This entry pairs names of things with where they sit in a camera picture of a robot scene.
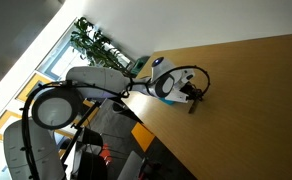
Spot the yellow framed glass door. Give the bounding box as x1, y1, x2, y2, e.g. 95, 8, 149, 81
0, 72, 100, 158

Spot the black tripod stand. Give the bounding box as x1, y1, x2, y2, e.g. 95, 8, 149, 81
55, 101, 101, 174

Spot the blue paper cup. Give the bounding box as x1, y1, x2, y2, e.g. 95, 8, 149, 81
159, 96, 177, 107

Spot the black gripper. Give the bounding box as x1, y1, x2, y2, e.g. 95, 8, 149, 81
180, 80, 204, 104

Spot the green bin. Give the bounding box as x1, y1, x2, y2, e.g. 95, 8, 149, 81
130, 55, 151, 76

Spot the black pen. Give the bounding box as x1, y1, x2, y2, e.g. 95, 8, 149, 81
187, 99, 200, 115

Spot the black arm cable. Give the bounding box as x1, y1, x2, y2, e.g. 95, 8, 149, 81
20, 64, 212, 180

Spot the green potted plant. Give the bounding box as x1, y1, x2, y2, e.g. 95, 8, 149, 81
69, 16, 134, 78

